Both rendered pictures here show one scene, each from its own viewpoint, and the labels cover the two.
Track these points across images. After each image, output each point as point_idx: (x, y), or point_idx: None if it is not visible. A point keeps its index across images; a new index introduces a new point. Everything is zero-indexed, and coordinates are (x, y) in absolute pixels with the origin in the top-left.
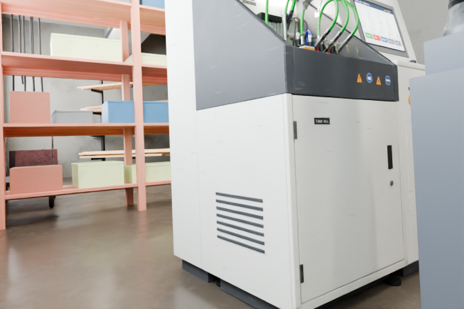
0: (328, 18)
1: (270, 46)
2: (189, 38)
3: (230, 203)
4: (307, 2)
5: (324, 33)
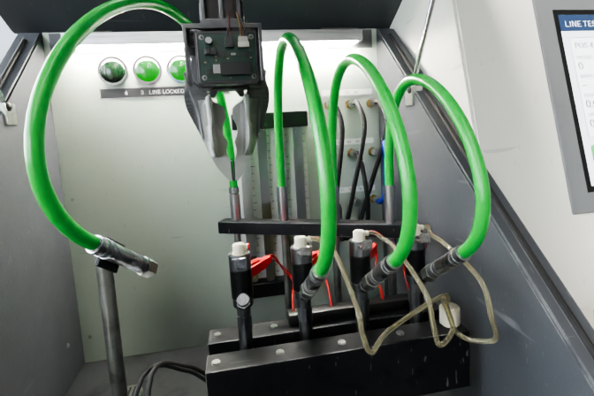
0: (435, 117)
1: None
2: None
3: None
4: (241, 150)
5: (308, 274)
